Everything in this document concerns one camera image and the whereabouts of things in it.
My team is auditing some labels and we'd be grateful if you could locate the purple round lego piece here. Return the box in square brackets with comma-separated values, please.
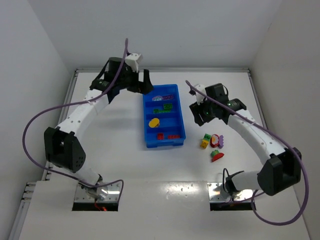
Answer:
[152, 95, 163, 102]

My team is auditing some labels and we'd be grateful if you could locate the purple square lego brick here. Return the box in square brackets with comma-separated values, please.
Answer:
[162, 94, 174, 100]

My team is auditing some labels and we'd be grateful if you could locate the green sloped lego brick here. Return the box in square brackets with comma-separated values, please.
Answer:
[163, 103, 173, 110]

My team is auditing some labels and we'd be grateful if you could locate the yellow oval lego piece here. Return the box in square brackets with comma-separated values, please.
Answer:
[148, 117, 160, 128]

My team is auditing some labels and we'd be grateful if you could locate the small red lego brick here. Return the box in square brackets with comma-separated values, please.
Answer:
[156, 132, 165, 141]

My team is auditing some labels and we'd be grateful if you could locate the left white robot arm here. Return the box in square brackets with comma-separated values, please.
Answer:
[44, 53, 154, 201]

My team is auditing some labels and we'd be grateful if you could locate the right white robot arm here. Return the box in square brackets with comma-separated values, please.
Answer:
[189, 83, 302, 196]

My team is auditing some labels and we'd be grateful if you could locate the green striped lego brick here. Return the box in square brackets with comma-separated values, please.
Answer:
[203, 133, 212, 142]

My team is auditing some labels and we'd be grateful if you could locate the red white flower lego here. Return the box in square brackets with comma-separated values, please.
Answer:
[210, 134, 219, 148]

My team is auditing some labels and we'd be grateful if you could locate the yellow lego brick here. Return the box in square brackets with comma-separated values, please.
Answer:
[200, 139, 209, 149]

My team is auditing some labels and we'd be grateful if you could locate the blue divided plastic bin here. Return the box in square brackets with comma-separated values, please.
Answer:
[142, 84, 186, 148]

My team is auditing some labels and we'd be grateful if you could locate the green small lego brick right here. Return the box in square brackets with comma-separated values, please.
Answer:
[210, 150, 220, 157]

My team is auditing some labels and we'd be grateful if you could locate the red half round lego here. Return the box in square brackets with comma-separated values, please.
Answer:
[211, 152, 225, 162]

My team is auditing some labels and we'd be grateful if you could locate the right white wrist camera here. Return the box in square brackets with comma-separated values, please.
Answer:
[189, 84, 206, 105]

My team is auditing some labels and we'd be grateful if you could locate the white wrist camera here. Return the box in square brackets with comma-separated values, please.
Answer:
[124, 53, 143, 73]
[189, 84, 206, 105]

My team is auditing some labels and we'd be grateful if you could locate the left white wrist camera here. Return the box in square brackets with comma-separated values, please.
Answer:
[124, 53, 143, 73]

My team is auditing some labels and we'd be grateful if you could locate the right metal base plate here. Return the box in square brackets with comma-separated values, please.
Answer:
[207, 182, 253, 204]

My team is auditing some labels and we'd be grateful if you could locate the metal base plate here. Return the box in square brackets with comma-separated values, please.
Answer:
[207, 182, 253, 204]
[74, 183, 121, 203]

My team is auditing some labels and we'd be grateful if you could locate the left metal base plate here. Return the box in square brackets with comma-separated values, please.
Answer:
[74, 183, 121, 203]

